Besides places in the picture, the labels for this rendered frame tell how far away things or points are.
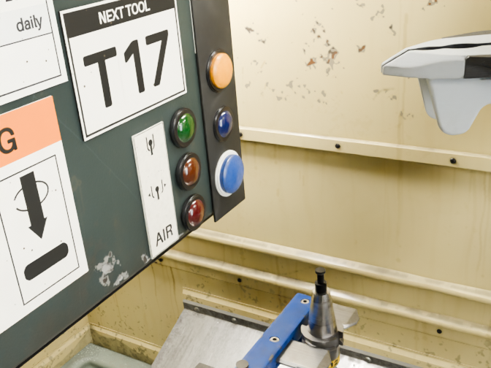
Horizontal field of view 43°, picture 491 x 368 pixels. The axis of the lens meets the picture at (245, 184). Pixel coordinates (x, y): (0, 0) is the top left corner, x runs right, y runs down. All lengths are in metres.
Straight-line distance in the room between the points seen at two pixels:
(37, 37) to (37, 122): 0.04
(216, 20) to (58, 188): 0.18
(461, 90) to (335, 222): 0.90
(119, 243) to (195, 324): 1.27
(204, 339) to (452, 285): 0.64
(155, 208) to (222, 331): 1.21
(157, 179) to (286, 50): 0.85
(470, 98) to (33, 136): 0.29
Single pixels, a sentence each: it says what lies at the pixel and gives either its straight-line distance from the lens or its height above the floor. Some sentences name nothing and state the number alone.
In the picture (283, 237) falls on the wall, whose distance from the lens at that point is 1.41.
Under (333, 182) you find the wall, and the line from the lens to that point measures 1.29.
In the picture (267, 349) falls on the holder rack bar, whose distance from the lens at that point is 0.93.
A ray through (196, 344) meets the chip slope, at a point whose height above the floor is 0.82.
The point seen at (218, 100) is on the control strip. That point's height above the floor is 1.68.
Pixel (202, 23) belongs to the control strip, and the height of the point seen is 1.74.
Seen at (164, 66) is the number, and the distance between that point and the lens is 0.41.
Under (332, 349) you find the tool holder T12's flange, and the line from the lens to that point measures 0.96.
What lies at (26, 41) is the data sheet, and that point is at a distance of 0.33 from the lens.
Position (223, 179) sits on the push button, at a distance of 0.47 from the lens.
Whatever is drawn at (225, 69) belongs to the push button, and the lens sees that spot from 0.45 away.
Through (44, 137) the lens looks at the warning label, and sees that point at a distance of 0.34.
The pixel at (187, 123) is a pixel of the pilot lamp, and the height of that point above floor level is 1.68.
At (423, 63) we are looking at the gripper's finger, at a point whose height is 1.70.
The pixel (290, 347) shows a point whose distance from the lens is 0.95.
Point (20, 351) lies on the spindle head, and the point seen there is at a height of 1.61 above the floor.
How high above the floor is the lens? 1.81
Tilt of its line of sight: 24 degrees down
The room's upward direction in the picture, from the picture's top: 5 degrees counter-clockwise
